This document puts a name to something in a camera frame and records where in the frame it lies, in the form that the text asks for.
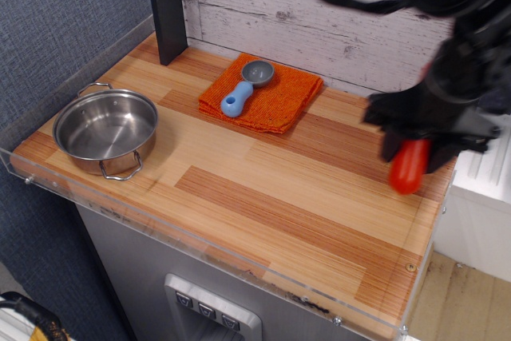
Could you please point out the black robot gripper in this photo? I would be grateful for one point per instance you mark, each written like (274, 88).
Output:
(442, 106)

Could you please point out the red toy hot dog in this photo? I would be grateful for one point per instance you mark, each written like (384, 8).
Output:
(409, 166)

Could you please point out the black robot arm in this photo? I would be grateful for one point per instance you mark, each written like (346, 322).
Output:
(480, 22)

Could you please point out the clear acrylic edge guard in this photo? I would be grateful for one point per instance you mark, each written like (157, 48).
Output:
(301, 227)

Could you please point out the white cabinet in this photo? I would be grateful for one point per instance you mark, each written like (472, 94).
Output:
(474, 228)

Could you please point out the orange knitted cloth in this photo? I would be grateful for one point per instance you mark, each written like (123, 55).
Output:
(273, 108)

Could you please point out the blue grey measuring scoop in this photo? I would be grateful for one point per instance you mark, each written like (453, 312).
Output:
(255, 74)

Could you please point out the silver dispenser button panel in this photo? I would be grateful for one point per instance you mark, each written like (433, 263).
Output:
(199, 313)

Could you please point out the grey toy fridge cabinet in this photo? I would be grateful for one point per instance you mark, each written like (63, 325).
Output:
(137, 265)

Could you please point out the small stainless steel pot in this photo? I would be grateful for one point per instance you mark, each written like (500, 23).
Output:
(107, 131)

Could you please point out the dark grey left post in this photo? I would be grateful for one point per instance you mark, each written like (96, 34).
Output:
(171, 37)

